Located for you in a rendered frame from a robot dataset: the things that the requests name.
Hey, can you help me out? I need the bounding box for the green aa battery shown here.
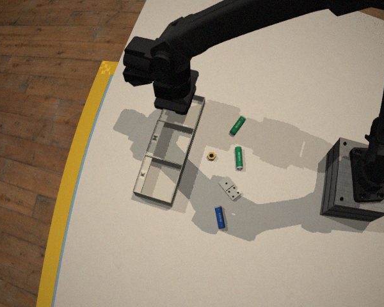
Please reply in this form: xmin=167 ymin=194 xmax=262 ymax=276
xmin=235 ymin=146 xmax=243 ymax=169
xmin=230 ymin=116 xmax=246 ymax=136

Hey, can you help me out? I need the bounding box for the brass hex nut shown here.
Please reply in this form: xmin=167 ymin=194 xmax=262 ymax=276
xmin=207 ymin=152 xmax=216 ymax=161

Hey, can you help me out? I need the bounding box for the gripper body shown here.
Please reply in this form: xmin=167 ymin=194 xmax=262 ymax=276
xmin=154 ymin=70 xmax=199 ymax=115

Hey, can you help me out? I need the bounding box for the white domino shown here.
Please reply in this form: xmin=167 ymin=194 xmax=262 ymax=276
xmin=218 ymin=176 xmax=242 ymax=201

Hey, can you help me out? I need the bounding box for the blue aa battery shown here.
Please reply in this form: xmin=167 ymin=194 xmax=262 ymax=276
xmin=215 ymin=206 xmax=225 ymax=229

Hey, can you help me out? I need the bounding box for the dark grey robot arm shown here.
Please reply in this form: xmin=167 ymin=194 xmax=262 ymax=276
xmin=123 ymin=0 xmax=384 ymax=203

